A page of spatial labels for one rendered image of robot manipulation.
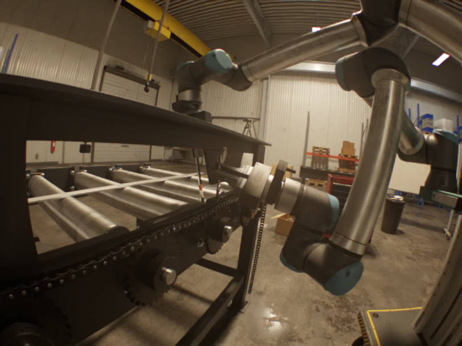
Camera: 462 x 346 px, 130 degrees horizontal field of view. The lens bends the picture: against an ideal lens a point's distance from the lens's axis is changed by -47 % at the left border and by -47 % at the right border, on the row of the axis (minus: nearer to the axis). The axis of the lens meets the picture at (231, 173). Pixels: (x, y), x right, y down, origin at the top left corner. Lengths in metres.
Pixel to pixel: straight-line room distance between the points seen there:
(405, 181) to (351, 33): 4.44
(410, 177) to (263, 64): 4.51
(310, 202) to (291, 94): 10.72
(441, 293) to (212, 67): 1.41
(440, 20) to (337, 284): 0.60
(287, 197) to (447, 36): 0.56
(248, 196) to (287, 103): 10.61
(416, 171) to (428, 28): 4.50
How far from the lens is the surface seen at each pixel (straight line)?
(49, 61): 10.04
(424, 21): 0.56
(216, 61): 0.67
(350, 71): 0.67
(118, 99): 0.29
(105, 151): 10.90
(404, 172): 4.94
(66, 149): 9.92
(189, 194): 0.98
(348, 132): 10.83
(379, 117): 0.51
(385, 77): 0.57
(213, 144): 0.67
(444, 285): 1.23
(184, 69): 0.77
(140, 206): 0.78
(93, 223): 0.53
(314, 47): 0.69
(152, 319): 1.48
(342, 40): 0.68
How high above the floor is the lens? 1.11
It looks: 6 degrees down
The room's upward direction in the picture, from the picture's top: 6 degrees clockwise
